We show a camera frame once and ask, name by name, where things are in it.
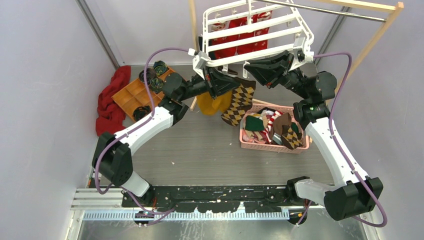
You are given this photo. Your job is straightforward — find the red snowflake christmas sock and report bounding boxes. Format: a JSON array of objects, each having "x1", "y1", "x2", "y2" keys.
[{"x1": 210, "y1": 20, "x2": 239, "y2": 60}]

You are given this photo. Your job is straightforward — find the brown yellow argyle sock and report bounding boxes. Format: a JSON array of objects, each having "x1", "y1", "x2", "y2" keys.
[{"x1": 221, "y1": 77, "x2": 256, "y2": 127}]

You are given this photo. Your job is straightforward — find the red cloth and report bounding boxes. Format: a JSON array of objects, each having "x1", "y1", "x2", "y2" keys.
[{"x1": 95, "y1": 65, "x2": 131, "y2": 136}]

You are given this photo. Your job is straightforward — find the metal hanger rod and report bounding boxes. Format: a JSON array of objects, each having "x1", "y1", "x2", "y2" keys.
[{"x1": 258, "y1": 0, "x2": 387, "y2": 23}]

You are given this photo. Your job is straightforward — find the red white striped sock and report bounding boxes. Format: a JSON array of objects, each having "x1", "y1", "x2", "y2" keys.
[{"x1": 260, "y1": 110, "x2": 283, "y2": 144}]

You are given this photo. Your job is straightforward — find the orange wooden compartment tray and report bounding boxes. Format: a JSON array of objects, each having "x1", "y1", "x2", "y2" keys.
[{"x1": 112, "y1": 74, "x2": 165, "y2": 122}]

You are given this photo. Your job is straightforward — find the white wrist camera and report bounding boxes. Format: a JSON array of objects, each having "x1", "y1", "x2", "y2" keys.
[
  {"x1": 188, "y1": 48, "x2": 210, "y2": 80},
  {"x1": 290, "y1": 37, "x2": 314, "y2": 71}
]

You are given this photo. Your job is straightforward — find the red santa christmas sock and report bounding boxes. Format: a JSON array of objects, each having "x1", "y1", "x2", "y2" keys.
[{"x1": 230, "y1": 17, "x2": 255, "y2": 55}]

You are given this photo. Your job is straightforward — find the brown sock in basket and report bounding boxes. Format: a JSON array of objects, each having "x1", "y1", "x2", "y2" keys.
[{"x1": 272, "y1": 112, "x2": 292, "y2": 136}]

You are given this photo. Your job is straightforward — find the pink laundry basket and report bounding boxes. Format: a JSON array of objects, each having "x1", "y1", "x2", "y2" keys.
[{"x1": 239, "y1": 101, "x2": 312, "y2": 154}]

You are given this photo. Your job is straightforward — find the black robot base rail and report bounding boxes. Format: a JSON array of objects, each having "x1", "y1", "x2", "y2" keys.
[{"x1": 122, "y1": 185, "x2": 309, "y2": 213}]

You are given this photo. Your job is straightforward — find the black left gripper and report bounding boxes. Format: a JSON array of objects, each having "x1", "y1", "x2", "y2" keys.
[{"x1": 178, "y1": 64, "x2": 240, "y2": 102}]

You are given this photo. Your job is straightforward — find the green sock in basket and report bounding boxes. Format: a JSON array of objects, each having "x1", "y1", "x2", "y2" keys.
[{"x1": 244, "y1": 115, "x2": 265, "y2": 132}]

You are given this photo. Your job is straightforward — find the white clip sock hanger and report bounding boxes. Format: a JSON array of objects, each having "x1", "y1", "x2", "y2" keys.
[{"x1": 200, "y1": 0, "x2": 315, "y2": 72}]

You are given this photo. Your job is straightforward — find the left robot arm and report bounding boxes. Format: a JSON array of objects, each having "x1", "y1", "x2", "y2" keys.
[{"x1": 92, "y1": 67, "x2": 241, "y2": 207}]

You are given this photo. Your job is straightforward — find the rolled dark patterned sock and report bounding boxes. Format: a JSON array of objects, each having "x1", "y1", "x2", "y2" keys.
[
  {"x1": 153, "y1": 60, "x2": 169, "y2": 77},
  {"x1": 149, "y1": 77, "x2": 165, "y2": 94},
  {"x1": 138, "y1": 67, "x2": 157, "y2": 85},
  {"x1": 132, "y1": 105, "x2": 152, "y2": 122}
]

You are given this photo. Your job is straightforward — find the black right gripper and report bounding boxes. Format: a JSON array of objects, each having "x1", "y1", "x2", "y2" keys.
[{"x1": 243, "y1": 50, "x2": 310, "y2": 101}]

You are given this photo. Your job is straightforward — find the wooden clothes rack frame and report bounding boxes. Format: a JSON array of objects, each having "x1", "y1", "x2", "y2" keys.
[{"x1": 187, "y1": 0, "x2": 407, "y2": 112}]

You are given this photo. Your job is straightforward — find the black sock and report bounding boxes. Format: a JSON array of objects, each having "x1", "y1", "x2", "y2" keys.
[{"x1": 198, "y1": 35, "x2": 209, "y2": 53}]

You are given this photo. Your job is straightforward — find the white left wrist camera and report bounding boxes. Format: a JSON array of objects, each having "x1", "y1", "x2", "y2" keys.
[{"x1": 188, "y1": 48, "x2": 210, "y2": 80}]

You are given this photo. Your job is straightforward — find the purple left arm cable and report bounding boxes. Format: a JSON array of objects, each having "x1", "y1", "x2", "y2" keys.
[{"x1": 93, "y1": 47, "x2": 193, "y2": 226}]

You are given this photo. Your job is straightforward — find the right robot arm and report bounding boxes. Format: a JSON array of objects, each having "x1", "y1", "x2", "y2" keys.
[{"x1": 244, "y1": 51, "x2": 384, "y2": 221}]

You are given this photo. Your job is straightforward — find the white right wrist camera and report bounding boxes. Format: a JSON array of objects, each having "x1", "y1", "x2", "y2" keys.
[{"x1": 290, "y1": 37, "x2": 314, "y2": 71}]

